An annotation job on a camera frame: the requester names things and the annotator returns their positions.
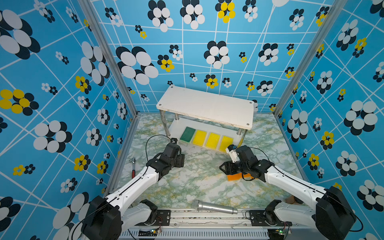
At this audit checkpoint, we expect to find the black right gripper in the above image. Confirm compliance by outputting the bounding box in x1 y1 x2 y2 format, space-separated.
218 160 250 175

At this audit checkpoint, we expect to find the orange sponge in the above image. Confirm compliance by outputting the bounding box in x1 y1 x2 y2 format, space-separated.
227 173 242 182

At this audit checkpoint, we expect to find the green sponge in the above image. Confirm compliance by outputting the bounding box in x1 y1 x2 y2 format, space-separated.
180 127 196 143

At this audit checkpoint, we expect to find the yellow sponge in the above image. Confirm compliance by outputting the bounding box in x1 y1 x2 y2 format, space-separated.
219 136 234 153
205 133 221 150
192 130 207 147

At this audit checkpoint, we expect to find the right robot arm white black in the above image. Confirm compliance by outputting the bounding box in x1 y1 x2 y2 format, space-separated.
220 145 357 240

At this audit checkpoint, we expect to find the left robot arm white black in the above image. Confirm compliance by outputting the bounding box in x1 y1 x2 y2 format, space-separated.
81 143 185 240

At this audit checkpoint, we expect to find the white two-tier shelf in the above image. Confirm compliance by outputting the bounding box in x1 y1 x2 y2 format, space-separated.
157 86 255 152

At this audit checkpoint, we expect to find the silver microphone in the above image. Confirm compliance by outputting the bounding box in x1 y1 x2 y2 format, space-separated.
192 200 238 215

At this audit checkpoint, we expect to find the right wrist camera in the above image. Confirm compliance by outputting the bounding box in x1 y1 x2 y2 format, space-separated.
226 145 240 163

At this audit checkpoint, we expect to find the red handled ratchet wrench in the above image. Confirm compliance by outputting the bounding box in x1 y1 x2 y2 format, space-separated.
131 158 136 179

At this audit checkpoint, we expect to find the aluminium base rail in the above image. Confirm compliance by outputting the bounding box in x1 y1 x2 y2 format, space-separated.
80 207 319 240

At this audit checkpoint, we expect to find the aluminium frame post left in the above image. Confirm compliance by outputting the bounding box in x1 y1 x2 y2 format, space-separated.
79 0 138 118

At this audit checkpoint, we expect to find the aluminium frame post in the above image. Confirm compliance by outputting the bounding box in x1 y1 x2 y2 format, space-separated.
79 0 138 118
274 0 347 118

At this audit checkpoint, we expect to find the aluminium frame post right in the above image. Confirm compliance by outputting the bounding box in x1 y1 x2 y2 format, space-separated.
274 0 347 118

